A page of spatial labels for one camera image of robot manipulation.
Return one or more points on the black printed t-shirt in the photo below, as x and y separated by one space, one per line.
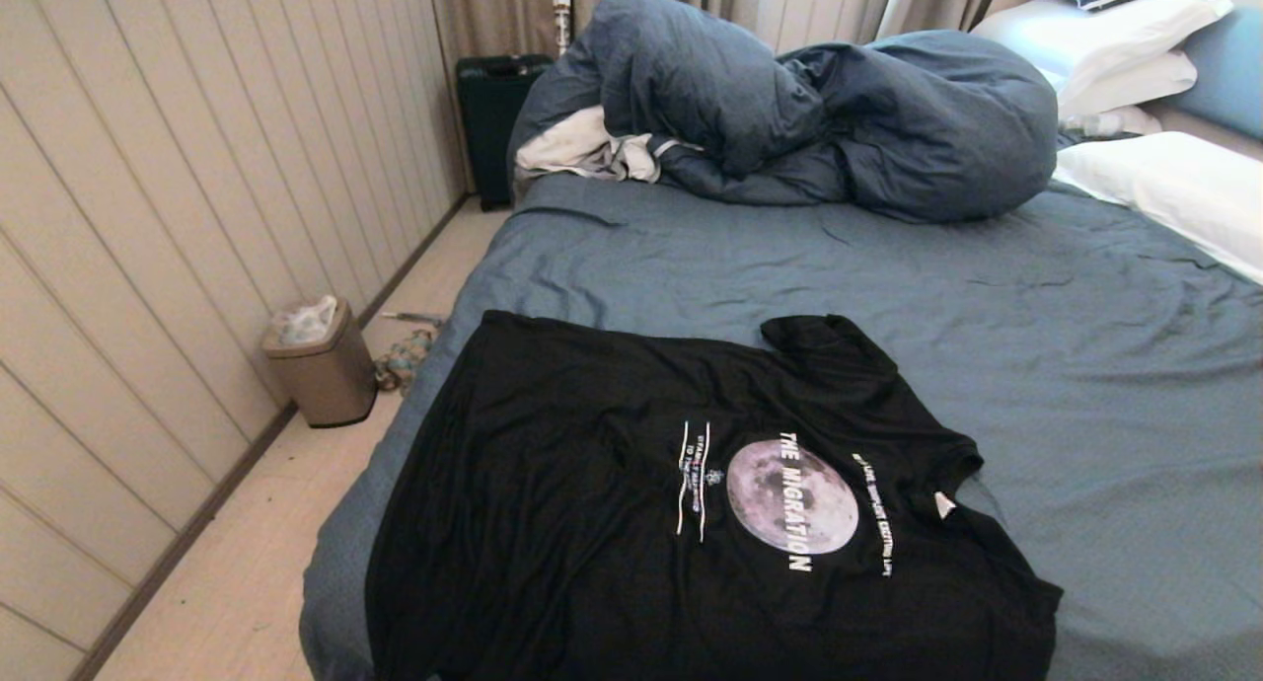
592 523

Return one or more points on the thin metal rod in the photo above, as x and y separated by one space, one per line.
414 317

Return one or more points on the teal patterned cloth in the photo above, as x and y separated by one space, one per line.
405 360

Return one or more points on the black suitcase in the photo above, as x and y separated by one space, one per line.
488 118

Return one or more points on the bronze trash bin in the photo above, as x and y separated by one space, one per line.
331 375

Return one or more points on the clear plastic bin bag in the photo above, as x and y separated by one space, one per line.
304 321

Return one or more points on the crumpled dark blue duvet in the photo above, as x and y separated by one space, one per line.
888 118

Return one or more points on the white lamp pole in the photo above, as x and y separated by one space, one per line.
561 0

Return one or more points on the beige curtain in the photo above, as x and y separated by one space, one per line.
493 10
937 0

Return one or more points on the bed with blue sheet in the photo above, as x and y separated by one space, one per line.
987 316

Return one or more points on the white sheer curtain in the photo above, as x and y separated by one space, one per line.
819 5

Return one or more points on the small white pillow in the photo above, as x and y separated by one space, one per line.
1115 121

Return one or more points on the flat white pillow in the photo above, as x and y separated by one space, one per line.
1135 84

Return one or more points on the large white pillow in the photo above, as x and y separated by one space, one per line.
1105 30

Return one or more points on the long white pillow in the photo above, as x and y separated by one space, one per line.
1174 188

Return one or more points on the blue padded headboard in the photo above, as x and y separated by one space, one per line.
1228 69

